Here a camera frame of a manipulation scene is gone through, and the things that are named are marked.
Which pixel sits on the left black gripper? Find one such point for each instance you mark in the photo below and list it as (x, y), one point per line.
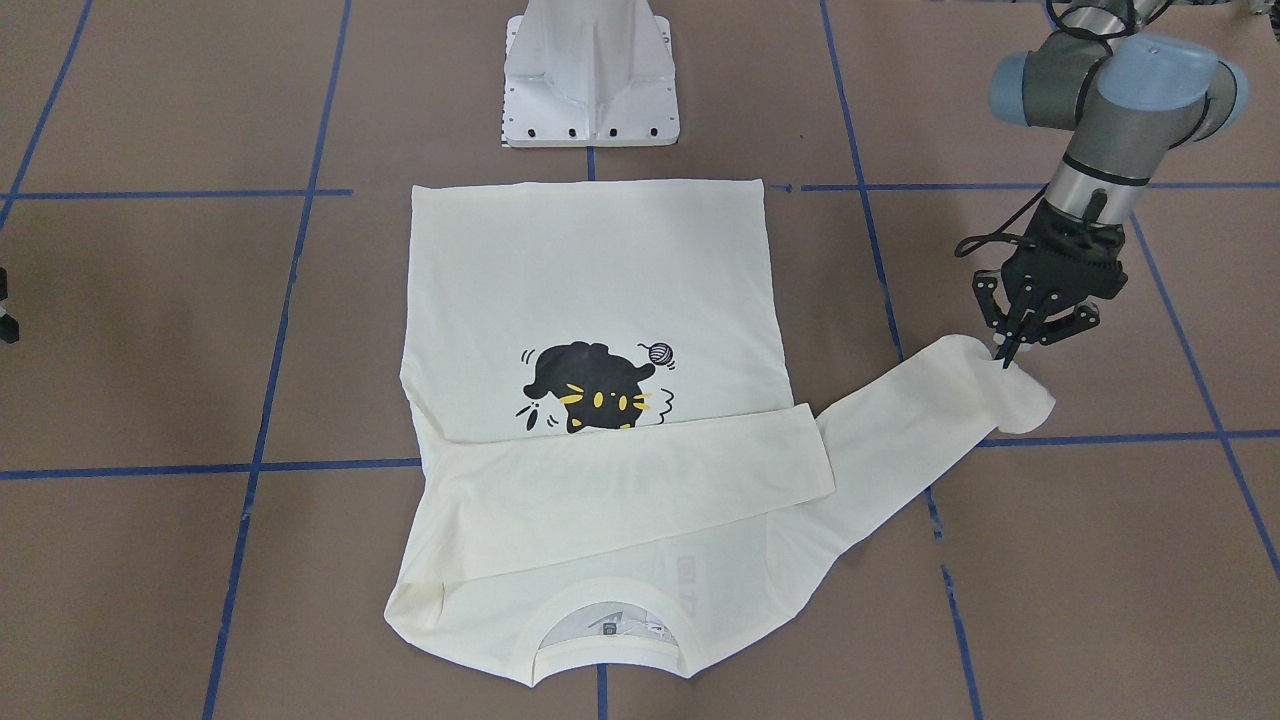
(1030, 297)

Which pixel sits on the cream long-sleeve cat shirt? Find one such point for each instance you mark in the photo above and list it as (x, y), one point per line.
(616, 468)

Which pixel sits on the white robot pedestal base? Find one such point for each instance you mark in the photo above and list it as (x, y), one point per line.
(589, 74)

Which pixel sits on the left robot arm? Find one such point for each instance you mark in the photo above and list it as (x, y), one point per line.
(1127, 97)

